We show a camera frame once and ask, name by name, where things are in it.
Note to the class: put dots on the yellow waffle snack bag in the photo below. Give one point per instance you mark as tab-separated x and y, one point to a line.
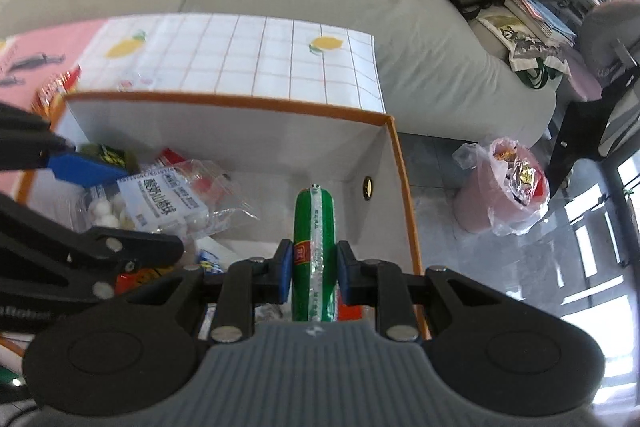
129	281

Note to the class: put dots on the green sausage stick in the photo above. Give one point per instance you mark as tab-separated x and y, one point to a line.
314	275

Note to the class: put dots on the white candy ball packet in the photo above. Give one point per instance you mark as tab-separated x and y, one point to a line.
191	200

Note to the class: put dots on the pink trash bin with bag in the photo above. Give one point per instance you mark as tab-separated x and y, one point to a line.
506	193

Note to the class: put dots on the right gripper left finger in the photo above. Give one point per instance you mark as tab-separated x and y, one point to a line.
248	284

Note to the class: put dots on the white blue snack bag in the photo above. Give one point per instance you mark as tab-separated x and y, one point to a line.
214	257

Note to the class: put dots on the orange cardboard box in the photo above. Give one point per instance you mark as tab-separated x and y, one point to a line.
375	226

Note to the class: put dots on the pink white tablecloth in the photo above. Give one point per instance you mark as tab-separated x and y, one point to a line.
200	56

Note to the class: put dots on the dark brown snack packet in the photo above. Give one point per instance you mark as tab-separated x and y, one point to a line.
112	156

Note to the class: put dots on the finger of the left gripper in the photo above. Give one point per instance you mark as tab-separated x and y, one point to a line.
44	260
28	143

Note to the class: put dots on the printed tote bag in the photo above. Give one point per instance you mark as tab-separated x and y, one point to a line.
534	62

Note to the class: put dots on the stack of books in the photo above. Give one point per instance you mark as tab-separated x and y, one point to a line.
546	26

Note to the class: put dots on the orange spicy stick snack bag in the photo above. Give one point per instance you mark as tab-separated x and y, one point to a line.
53	91

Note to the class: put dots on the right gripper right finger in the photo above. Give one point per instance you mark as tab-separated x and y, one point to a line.
382	286

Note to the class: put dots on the grey desk chair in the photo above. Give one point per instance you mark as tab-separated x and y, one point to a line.
601	28

